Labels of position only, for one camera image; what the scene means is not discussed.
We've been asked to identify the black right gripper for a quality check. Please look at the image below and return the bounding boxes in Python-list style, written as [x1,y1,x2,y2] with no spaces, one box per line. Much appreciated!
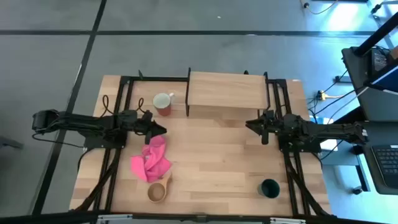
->
[245,109,282,146]

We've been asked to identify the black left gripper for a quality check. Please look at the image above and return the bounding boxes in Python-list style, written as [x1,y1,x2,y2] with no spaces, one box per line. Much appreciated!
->
[133,110,167,146]

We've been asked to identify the red mug white handle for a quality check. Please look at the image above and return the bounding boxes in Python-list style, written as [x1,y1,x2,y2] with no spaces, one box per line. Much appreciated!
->
[152,92,175,118]

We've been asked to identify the pink cloth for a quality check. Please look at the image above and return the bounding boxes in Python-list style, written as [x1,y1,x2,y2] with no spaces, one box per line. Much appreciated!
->
[130,134,173,184]

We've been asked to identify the dark green cup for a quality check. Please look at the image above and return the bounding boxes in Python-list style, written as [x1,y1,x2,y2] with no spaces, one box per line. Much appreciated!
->
[257,178,281,199]

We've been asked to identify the wooden cup with handle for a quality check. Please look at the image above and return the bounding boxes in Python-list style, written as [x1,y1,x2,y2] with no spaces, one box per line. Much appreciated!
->
[147,170,174,204]

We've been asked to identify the wooden shelf black legs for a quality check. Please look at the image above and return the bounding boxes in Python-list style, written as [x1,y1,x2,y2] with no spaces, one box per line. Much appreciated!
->
[185,67,271,118]

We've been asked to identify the grey desk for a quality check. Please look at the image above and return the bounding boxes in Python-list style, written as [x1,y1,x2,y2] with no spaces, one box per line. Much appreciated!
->
[341,45,398,123]

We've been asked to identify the black keyboard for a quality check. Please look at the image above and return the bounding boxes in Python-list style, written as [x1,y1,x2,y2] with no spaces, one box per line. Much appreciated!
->
[371,144,398,187]

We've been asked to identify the black crossbar silver brackets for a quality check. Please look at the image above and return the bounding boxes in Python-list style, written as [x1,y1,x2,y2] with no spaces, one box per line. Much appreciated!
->
[0,211,398,224]

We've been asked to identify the grey floor object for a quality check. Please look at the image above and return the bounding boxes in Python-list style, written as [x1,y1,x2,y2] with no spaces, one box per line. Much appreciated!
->
[0,136,24,150]

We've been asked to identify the black aluminium table frame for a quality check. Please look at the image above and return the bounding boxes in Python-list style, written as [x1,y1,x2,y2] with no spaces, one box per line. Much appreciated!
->
[70,70,333,218]

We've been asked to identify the yellow floor cable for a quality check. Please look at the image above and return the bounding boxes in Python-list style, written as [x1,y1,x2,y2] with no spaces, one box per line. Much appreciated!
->
[300,0,338,16]

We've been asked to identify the black diagonal post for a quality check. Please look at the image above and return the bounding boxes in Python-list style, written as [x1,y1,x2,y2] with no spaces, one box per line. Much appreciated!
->
[354,12,398,57]

